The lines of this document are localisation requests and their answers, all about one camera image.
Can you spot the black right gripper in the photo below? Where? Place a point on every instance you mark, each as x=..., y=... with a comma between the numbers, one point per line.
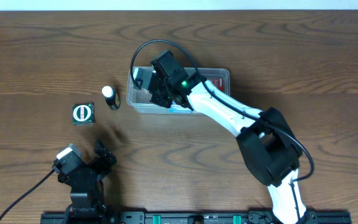
x=153, y=86

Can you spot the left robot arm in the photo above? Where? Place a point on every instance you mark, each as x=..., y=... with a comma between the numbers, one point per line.
x=88, y=204

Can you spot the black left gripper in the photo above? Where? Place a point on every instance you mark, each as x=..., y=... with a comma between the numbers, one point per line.
x=89, y=165

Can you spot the blue fever patch box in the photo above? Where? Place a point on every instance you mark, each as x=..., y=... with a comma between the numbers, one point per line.
x=179, y=109

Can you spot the dark bottle white cap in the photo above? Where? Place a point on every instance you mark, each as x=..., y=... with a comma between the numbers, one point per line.
x=111, y=97

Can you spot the clear plastic container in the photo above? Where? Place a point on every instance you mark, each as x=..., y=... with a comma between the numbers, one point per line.
x=140, y=99

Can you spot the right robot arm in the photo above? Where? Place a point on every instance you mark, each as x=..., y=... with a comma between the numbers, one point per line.
x=268, y=147

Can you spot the red white medicine box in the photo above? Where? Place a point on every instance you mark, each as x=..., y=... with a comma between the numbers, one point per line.
x=218, y=83

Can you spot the black mounting rail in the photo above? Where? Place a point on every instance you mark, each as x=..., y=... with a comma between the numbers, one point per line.
x=253, y=217

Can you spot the white green medicine box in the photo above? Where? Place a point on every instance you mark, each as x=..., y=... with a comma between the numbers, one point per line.
x=142, y=77

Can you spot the green Zam-Buk ointment box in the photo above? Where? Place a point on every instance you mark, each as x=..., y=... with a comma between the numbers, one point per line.
x=83, y=114

